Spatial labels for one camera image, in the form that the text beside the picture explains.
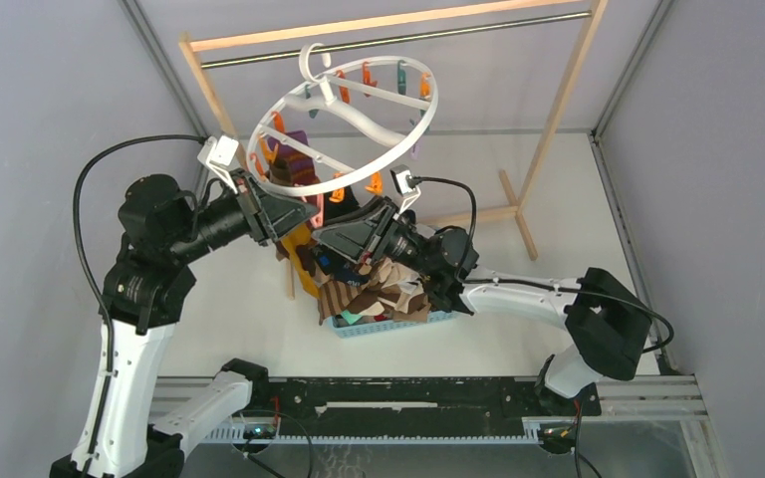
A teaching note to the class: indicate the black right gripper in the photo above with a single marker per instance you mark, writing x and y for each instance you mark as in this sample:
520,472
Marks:
372,236

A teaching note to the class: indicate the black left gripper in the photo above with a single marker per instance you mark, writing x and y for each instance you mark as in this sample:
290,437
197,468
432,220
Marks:
269,217

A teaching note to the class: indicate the purple striped sock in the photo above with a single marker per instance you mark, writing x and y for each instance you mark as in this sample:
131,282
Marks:
291,167

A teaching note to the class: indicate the mustard yellow brown sock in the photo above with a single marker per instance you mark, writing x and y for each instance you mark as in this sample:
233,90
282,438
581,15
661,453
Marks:
297,246

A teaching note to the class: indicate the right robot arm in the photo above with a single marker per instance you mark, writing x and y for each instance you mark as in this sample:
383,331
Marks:
607,324

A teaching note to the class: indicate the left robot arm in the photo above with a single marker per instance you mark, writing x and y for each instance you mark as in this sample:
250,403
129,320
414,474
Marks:
141,302

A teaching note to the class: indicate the pile of mixed socks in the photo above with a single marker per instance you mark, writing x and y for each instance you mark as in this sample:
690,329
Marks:
382,284

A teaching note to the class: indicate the teal clothespin clip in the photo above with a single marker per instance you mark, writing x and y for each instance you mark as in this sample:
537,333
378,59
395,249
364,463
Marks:
401,78

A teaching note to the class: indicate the light blue sock basket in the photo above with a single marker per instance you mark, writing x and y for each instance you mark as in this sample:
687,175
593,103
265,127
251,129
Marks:
360,328

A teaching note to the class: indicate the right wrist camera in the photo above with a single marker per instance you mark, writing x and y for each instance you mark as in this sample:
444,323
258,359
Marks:
406,186

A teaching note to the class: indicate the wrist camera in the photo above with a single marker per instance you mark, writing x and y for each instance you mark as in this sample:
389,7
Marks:
406,186
218,155

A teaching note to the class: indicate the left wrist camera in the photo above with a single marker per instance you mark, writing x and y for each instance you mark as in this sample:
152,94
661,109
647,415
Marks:
218,155

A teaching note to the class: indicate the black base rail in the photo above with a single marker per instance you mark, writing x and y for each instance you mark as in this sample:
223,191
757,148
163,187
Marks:
407,407

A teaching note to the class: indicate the wooden clothes rack frame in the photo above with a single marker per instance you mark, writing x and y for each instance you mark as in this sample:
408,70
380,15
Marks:
192,49

